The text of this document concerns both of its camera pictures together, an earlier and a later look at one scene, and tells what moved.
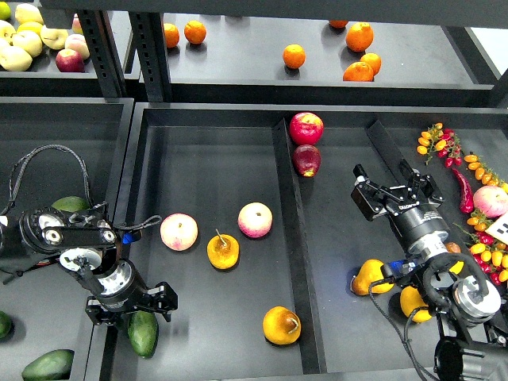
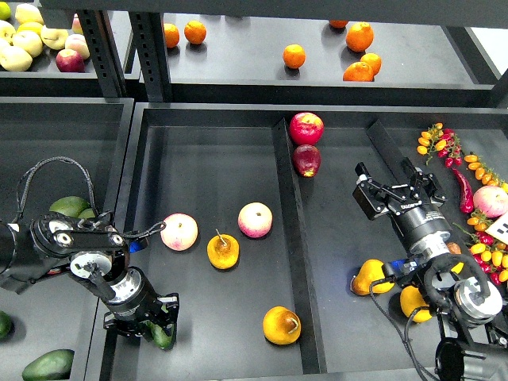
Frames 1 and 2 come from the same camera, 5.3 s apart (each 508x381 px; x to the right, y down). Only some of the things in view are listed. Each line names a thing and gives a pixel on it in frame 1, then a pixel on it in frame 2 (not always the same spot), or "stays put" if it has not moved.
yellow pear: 281,325 stays put
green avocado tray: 143,332 to 160,338
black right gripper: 418,221 stays put
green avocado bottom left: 53,366 stays put
